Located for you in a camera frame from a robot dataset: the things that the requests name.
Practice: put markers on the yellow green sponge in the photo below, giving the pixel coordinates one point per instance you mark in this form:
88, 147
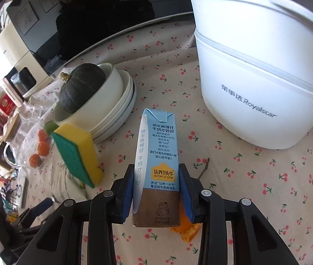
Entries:
76, 149

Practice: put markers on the cherry print tablecloth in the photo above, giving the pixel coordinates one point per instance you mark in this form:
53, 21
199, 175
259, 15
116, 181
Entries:
255, 185

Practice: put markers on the dark green pumpkin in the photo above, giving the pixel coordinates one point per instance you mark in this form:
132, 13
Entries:
81, 88

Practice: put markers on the small green fruit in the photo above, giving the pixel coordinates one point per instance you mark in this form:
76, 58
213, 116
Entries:
50, 126

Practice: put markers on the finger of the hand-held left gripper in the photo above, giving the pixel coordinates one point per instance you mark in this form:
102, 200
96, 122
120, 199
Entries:
41, 205

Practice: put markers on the white shallow bowl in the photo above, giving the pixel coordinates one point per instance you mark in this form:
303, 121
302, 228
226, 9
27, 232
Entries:
126, 93
131, 107

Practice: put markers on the white electric cooking pot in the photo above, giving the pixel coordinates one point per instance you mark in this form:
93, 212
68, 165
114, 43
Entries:
255, 74

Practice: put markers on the red box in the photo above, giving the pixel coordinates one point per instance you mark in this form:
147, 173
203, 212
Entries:
8, 105

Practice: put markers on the black glass door oven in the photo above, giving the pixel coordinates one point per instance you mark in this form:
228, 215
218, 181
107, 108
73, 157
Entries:
90, 19

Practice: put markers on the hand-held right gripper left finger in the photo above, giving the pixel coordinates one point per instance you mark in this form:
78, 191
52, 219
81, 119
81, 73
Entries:
126, 198

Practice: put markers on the small brown twig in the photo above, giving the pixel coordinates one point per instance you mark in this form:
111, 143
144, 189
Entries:
202, 168

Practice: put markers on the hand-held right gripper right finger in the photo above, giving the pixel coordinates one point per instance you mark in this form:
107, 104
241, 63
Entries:
186, 198

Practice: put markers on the orange peel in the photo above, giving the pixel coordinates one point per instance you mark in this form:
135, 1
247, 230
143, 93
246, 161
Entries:
186, 232

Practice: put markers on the blue milk carton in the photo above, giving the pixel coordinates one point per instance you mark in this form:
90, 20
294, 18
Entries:
162, 157

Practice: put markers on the white deep bowl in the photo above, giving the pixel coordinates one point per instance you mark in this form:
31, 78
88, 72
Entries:
106, 99

